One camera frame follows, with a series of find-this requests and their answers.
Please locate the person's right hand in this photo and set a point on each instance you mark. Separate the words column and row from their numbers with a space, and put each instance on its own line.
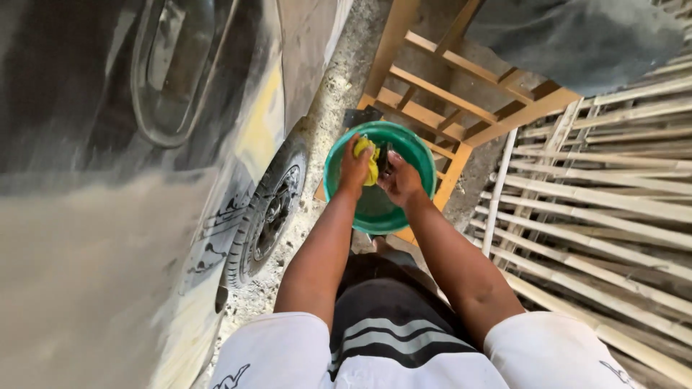
column 401, row 181

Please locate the person's left hand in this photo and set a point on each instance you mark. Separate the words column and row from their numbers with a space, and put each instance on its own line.
column 354, row 170

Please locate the person's left fingers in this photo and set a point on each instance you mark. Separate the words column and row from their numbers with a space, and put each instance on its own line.
column 363, row 152

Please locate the person's right fingers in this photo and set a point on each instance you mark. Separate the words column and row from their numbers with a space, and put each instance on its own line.
column 390, row 168

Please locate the yellow cloth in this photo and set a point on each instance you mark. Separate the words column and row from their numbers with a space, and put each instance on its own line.
column 371, row 159

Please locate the dark sanding block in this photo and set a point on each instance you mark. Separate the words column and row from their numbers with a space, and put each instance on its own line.
column 383, row 158

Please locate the black sandpaper sheet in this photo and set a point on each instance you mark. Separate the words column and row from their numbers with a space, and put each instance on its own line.
column 361, row 116

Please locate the green plastic basin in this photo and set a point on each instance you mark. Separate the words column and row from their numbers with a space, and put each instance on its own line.
column 378, row 208

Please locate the black car wheel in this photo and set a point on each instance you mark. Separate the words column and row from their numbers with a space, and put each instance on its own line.
column 266, row 213

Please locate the bamboo fence panel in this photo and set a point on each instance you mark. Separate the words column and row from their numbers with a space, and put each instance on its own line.
column 594, row 216

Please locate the grey tarp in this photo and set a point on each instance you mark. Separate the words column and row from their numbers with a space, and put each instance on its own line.
column 573, row 40

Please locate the sanded grey car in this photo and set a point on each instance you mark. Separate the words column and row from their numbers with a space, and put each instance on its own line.
column 108, row 189

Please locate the wooden slatted frame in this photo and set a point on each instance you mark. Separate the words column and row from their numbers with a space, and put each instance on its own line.
column 448, row 102

